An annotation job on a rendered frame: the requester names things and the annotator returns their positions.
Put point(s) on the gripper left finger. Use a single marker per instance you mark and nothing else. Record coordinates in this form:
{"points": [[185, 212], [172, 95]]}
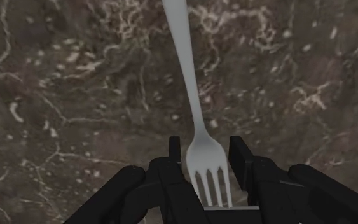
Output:
{"points": [[163, 186]]}

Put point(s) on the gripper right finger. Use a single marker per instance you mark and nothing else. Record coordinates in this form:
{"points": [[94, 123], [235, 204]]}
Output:
{"points": [[278, 189]]}

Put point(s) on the white fork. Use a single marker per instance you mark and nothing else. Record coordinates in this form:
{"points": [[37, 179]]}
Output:
{"points": [[185, 62]]}

